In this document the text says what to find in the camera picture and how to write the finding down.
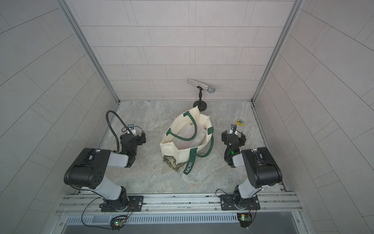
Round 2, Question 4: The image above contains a cream canvas tote bag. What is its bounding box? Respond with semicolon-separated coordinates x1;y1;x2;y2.
160;107;214;175

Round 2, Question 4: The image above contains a clear translucent pencil case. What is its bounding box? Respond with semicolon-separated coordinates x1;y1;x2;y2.
188;123;206;148

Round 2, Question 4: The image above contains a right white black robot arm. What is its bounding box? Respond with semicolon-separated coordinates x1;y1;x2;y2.
222;128;282;210

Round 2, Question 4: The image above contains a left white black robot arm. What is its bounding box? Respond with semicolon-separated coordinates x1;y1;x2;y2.
63;130;146;212

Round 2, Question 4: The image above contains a pink translucent pencil case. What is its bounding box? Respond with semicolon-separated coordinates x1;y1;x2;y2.
172;124;195;150

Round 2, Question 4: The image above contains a small yellow toy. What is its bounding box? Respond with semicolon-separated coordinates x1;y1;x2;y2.
236;120;244;126

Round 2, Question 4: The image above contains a black microphone stand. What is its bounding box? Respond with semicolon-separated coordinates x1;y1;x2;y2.
193;86;207;112

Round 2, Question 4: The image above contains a silver glitter microphone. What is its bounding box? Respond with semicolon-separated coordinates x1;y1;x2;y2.
188;79;216;94

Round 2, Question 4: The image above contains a right green circuit board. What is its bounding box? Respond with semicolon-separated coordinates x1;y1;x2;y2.
237;213;253;228

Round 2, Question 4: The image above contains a green circuit board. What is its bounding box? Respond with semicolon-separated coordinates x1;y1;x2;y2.
110;215;128;231
237;213;253;228

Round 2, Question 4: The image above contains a left green circuit board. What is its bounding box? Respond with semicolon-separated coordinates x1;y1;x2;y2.
110;215;128;231

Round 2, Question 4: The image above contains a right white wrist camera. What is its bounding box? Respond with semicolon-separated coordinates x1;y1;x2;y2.
229;124;238;135

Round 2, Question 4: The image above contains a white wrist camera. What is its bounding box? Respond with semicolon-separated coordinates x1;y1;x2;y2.
127;124;137;136
229;124;238;135

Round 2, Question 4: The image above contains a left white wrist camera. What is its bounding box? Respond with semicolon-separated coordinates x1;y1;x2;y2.
127;124;137;136

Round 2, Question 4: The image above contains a black cable hose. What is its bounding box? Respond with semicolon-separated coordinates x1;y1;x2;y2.
106;110;132;153

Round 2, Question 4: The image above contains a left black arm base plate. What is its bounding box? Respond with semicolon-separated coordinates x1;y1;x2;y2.
99;196;144;212

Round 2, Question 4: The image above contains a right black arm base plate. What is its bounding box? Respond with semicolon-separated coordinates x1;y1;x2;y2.
219;194;261;211

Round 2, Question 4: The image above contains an aluminium mounting rail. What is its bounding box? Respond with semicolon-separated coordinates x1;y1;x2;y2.
52;192;303;215

